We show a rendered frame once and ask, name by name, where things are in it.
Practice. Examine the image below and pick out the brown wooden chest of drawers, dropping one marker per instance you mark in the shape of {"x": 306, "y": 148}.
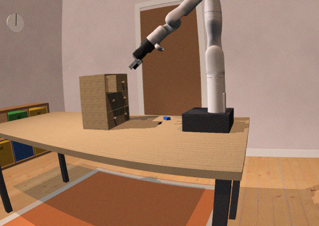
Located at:
{"x": 93, "y": 102}

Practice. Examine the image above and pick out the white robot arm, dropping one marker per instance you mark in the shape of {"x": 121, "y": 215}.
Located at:
{"x": 214, "y": 55}

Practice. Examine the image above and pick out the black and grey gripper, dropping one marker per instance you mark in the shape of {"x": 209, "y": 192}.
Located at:
{"x": 147, "y": 46}

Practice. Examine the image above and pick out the brown wooden drawer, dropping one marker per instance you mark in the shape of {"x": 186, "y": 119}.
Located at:
{"x": 123, "y": 98}
{"x": 113, "y": 118}
{"x": 112, "y": 100}
{"x": 124, "y": 113}
{"x": 116, "y": 83}

